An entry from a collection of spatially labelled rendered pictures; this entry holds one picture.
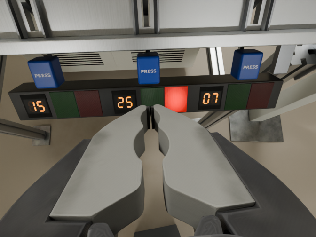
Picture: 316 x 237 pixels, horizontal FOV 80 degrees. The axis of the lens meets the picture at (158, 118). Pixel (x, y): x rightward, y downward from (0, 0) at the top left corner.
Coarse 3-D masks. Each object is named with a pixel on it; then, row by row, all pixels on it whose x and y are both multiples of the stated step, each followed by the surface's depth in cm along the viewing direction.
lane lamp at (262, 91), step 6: (252, 84) 24; (258, 84) 24; (264, 84) 24; (270, 84) 24; (252, 90) 24; (258, 90) 24; (264, 90) 24; (270, 90) 24; (252, 96) 25; (258, 96) 25; (264, 96) 25; (252, 102) 25; (258, 102) 25; (264, 102) 25; (246, 108) 26; (252, 108) 26
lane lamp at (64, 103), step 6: (54, 96) 23; (60, 96) 23; (66, 96) 23; (72, 96) 23; (54, 102) 24; (60, 102) 24; (66, 102) 24; (72, 102) 24; (54, 108) 24; (60, 108) 24; (66, 108) 24; (72, 108) 24; (60, 114) 24; (66, 114) 24; (72, 114) 25; (78, 114) 25
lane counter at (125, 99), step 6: (126, 90) 23; (132, 90) 23; (114, 96) 24; (120, 96) 24; (126, 96) 24; (132, 96) 24; (114, 102) 24; (120, 102) 24; (126, 102) 24; (132, 102) 24; (114, 108) 24; (120, 108) 25; (126, 108) 25; (132, 108) 25
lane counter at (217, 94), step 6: (204, 90) 24; (210, 90) 24; (216, 90) 24; (222, 90) 24; (204, 96) 24; (210, 96) 24; (216, 96) 24; (204, 102) 25; (210, 102) 25; (216, 102) 25; (198, 108) 25; (204, 108) 25; (210, 108) 25; (216, 108) 25
